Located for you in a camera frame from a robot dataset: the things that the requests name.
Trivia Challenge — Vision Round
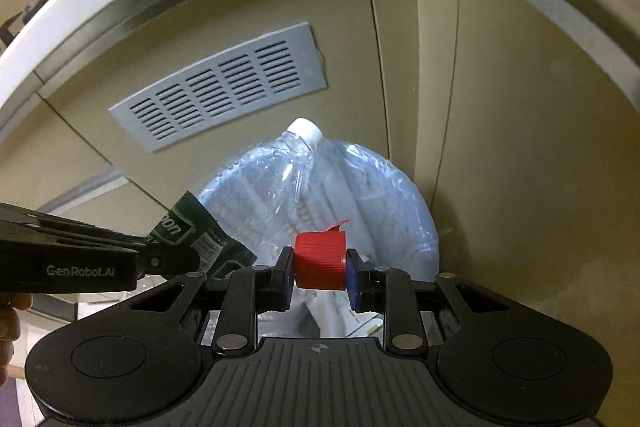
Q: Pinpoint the grey cabinet vent grille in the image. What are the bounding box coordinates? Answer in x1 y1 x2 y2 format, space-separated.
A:
109 23 328 152

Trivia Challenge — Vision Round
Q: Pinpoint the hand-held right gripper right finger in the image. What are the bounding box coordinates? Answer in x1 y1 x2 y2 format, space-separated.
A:
345 249 512 353

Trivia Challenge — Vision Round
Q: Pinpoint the metal cabinet handle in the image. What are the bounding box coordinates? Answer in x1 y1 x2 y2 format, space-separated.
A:
35 167 128 212

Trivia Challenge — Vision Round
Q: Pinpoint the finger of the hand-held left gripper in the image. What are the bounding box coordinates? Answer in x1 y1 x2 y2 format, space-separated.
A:
134 242 202 281
0 202 151 252

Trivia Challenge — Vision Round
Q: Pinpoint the person's left hand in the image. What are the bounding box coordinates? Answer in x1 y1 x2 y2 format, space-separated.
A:
0 294 32 375

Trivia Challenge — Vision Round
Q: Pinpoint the red bottle cap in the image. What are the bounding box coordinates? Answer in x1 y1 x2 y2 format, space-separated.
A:
294 219 349 292

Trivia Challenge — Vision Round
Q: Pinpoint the black burner pan support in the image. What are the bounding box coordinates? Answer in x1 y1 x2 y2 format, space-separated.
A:
0 0 83 52

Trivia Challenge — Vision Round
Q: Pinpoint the clear plastic bottle green label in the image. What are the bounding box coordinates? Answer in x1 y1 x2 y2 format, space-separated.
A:
147 118 326 281

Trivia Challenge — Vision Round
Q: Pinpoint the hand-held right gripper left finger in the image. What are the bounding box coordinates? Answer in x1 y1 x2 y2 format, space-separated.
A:
127 247 296 356

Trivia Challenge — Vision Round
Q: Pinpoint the pale plastic mesh wastebasket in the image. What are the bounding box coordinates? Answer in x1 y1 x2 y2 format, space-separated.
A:
197 139 441 339

